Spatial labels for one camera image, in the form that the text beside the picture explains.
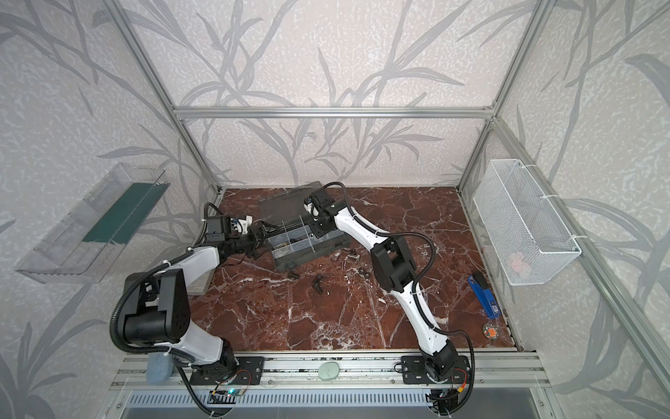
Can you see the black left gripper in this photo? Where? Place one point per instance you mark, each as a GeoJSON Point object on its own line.
{"type": "Point", "coordinates": [256, 235]}

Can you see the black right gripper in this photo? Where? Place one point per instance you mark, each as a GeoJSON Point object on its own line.
{"type": "Point", "coordinates": [313, 218]}

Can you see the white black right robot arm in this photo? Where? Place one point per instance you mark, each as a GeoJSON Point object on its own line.
{"type": "Point", "coordinates": [394, 268]}

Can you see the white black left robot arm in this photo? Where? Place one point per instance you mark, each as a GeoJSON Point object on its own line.
{"type": "Point", "coordinates": [153, 313]}

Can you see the grey compartment organizer box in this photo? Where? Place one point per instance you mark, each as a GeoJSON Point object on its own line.
{"type": "Point", "coordinates": [294, 243]}

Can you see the black screw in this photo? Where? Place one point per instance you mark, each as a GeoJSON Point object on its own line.
{"type": "Point", "coordinates": [316, 284]}

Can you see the green circuit board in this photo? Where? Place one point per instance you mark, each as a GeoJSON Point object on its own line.
{"type": "Point", "coordinates": [226, 396]}

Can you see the blue stapler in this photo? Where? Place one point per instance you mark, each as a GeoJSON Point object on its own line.
{"type": "Point", "coordinates": [481, 288]}

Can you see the small round orange object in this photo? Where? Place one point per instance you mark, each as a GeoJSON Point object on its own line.
{"type": "Point", "coordinates": [491, 331]}

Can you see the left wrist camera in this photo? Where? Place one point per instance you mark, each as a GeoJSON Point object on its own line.
{"type": "Point", "coordinates": [221, 228]}

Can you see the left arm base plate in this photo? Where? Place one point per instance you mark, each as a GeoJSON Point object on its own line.
{"type": "Point", "coordinates": [247, 371]}

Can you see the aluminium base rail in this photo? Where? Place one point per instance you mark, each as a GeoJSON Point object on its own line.
{"type": "Point", "coordinates": [378, 369]}

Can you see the aluminium horizontal frame bar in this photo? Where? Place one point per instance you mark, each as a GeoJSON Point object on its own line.
{"type": "Point", "coordinates": [329, 112]}

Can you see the clear plastic wall bin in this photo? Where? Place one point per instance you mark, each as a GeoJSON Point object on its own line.
{"type": "Point", "coordinates": [82, 248]}

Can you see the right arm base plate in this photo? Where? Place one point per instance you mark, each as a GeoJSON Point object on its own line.
{"type": "Point", "coordinates": [417, 370]}

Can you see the white wire mesh basket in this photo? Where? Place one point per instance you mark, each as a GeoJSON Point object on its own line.
{"type": "Point", "coordinates": [531, 240]}

